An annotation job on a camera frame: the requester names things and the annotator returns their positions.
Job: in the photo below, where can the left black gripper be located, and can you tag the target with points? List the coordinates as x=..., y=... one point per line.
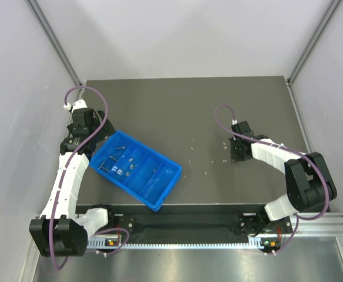
x=106, y=129

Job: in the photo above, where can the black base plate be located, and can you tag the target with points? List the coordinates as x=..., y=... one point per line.
x=237, y=224

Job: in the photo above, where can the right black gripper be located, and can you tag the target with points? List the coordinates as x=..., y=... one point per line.
x=239, y=154

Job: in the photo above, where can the blue compartment bin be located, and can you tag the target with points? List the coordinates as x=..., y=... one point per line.
x=148, y=187

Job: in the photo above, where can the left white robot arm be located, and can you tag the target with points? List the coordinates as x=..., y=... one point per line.
x=59, y=231

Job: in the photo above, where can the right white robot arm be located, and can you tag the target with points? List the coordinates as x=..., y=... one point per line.
x=308, y=181

